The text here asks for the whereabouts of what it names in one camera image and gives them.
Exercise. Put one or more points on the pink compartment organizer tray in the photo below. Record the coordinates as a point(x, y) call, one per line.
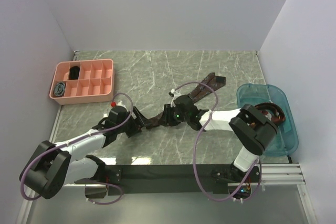
point(95, 83)

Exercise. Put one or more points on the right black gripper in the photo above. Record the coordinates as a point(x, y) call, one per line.
point(168, 120)

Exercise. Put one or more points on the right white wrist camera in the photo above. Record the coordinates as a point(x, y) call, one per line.
point(174, 93)

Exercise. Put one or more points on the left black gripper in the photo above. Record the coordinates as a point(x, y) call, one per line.
point(137, 123)

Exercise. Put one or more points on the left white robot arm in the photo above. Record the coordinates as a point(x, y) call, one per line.
point(53, 165)

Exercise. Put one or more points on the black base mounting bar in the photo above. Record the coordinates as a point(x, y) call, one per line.
point(144, 179)

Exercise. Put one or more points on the black rolled tie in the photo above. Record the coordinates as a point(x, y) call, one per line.
point(74, 73)

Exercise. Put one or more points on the grey patterned rolled tie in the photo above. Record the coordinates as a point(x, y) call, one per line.
point(59, 89)

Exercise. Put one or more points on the brown blue floral tie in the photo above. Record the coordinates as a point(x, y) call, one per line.
point(208, 85)

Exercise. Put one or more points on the teal transparent plastic bin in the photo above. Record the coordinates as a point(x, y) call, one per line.
point(286, 141)

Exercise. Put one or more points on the dark red patterned tie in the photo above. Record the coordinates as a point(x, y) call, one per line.
point(272, 112)

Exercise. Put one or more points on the aluminium frame rail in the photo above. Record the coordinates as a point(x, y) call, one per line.
point(276, 199)

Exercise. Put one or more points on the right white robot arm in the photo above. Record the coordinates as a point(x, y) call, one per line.
point(251, 124)

